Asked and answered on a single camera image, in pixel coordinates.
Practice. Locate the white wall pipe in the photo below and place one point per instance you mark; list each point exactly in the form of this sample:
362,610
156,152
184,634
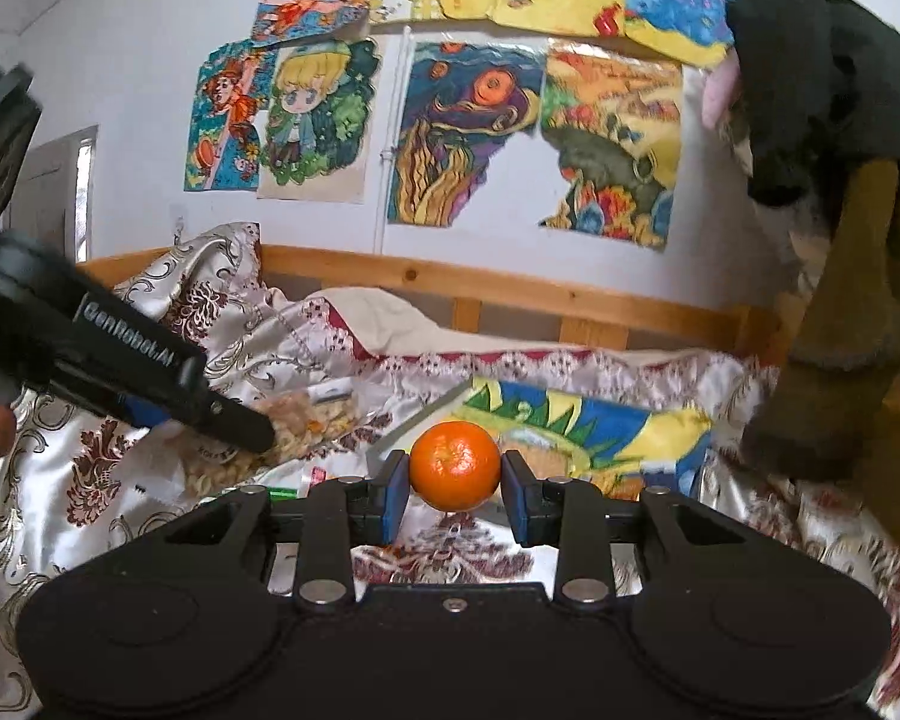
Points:
381,202

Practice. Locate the grey door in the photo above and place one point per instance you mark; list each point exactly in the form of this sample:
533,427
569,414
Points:
52,195

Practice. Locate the clear bag of crackers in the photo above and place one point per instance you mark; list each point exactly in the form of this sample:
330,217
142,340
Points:
307,420

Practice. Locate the dark hanging clothing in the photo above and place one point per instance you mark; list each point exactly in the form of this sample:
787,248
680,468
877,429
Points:
832,90

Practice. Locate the wooden bed rail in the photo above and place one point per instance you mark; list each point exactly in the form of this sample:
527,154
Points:
420,274

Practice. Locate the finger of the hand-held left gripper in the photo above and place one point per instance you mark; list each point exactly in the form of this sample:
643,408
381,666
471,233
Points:
244,427
148,412

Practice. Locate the printed satin blanket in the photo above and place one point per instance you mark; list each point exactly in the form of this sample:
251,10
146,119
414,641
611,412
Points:
82,480

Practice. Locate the olive brown hanging garment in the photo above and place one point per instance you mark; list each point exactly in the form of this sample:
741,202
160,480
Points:
840,315

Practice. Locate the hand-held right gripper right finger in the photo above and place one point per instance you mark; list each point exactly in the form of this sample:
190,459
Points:
514,499

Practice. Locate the orange tangerine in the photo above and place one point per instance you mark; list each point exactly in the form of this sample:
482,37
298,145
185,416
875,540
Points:
454,465

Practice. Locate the cream pillow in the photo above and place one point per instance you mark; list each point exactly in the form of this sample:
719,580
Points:
390,322

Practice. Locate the pink cloth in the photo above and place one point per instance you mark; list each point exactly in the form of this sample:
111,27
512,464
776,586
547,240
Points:
720,90

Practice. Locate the green sausage stick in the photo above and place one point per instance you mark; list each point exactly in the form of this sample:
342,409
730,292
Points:
285,493

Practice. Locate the blue orange swirl wall drawing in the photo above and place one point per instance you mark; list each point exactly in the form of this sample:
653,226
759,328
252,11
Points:
450,157

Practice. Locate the blond figure wall drawing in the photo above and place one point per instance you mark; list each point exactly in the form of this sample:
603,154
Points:
307,112

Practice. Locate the grey box with colourful drawing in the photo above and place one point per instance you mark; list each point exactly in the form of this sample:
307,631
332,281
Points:
607,420

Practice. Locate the red-haired figure wall drawing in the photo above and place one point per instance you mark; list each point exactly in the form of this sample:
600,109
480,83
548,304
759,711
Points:
217,135

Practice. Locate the yellow green landscape wall drawing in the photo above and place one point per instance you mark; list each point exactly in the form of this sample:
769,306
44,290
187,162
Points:
607,135

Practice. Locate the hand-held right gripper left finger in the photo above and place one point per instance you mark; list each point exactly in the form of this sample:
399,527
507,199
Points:
394,495

